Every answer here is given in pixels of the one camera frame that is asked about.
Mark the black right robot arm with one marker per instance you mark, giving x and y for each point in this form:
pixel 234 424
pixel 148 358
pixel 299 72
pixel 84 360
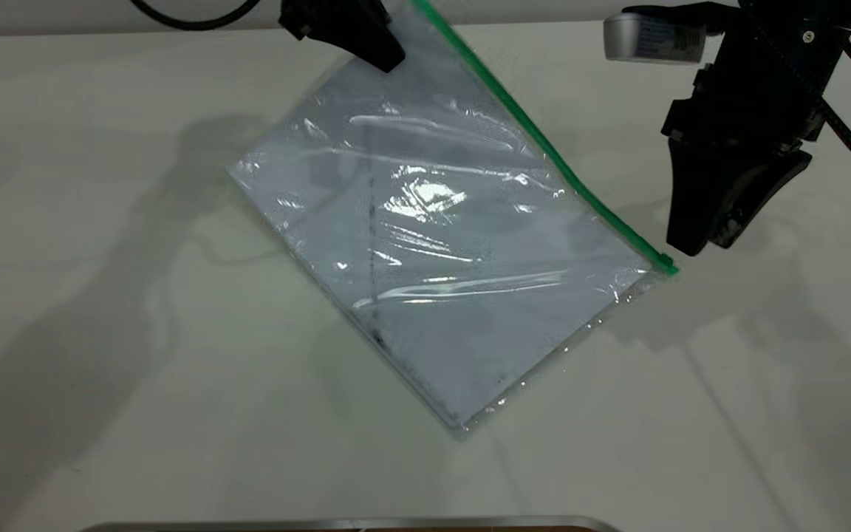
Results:
pixel 787 37

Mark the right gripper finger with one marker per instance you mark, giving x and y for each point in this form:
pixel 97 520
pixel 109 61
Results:
pixel 758 192
pixel 695 199

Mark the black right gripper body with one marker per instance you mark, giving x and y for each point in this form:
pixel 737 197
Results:
pixel 750 111

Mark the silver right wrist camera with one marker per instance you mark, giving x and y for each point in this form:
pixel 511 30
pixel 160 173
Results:
pixel 651 38

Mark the clear plastic green-zip bag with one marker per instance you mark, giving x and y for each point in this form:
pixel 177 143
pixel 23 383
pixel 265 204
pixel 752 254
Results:
pixel 440 244

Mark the silver metal frame edge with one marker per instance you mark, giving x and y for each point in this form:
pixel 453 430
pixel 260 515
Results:
pixel 351 524

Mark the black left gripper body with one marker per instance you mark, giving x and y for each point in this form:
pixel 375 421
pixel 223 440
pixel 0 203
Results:
pixel 329 16

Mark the green zipper slider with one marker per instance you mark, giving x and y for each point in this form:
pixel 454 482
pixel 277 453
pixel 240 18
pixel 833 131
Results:
pixel 665 263

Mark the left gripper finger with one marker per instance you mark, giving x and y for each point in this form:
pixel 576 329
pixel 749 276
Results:
pixel 377 48

